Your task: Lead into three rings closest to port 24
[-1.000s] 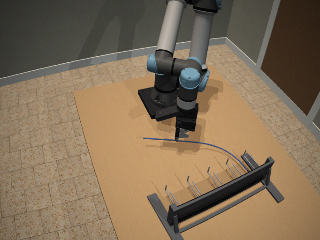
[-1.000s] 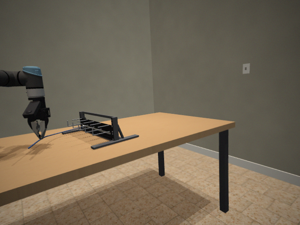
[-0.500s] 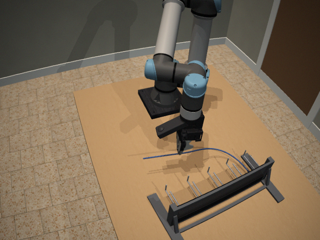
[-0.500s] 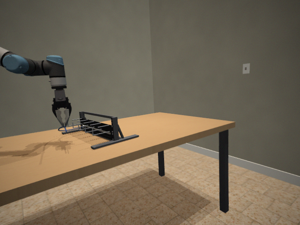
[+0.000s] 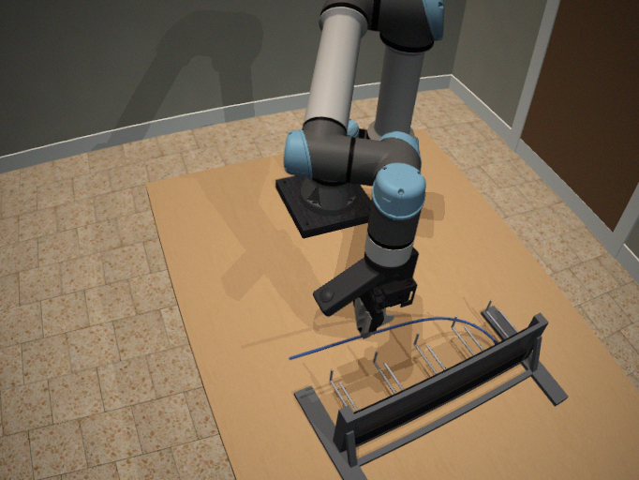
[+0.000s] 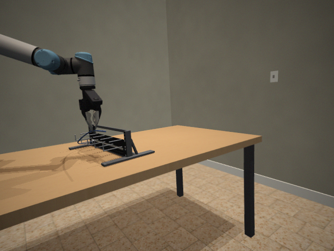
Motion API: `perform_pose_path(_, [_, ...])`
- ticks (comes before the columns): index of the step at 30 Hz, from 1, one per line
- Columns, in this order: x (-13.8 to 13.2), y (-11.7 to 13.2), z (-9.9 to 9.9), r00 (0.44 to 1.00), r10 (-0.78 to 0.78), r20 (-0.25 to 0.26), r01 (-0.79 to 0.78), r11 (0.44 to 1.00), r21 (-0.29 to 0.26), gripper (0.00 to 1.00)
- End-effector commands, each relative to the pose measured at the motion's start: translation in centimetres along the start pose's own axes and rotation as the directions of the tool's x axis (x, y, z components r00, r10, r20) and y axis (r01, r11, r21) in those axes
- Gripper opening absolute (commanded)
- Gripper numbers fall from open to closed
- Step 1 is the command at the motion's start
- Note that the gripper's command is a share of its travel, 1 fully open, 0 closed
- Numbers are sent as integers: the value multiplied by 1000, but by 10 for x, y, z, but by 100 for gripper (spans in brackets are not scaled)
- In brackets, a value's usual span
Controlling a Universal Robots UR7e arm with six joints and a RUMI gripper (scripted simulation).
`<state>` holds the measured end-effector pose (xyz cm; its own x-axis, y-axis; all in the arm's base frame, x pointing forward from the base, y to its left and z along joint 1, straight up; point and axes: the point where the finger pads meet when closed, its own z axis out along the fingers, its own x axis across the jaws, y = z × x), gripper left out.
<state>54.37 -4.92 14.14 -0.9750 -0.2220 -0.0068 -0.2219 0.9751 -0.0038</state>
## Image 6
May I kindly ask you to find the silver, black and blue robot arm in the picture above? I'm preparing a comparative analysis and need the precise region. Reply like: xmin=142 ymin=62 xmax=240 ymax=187
xmin=0 ymin=34 xmax=102 ymax=105

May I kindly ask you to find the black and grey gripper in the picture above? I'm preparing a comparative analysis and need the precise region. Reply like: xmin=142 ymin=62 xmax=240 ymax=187
xmin=79 ymin=86 xmax=101 ymax=131

